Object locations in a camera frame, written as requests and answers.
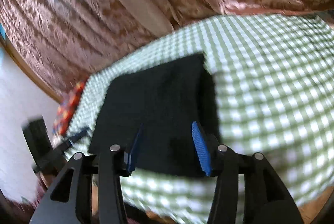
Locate black embroidered pants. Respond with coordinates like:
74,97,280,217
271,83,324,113
88,53,219,178

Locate multicolour checked pillow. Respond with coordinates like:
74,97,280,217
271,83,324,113
53,79,87,136

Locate green white checked bedsheet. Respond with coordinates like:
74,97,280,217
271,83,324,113
51,14,334,224

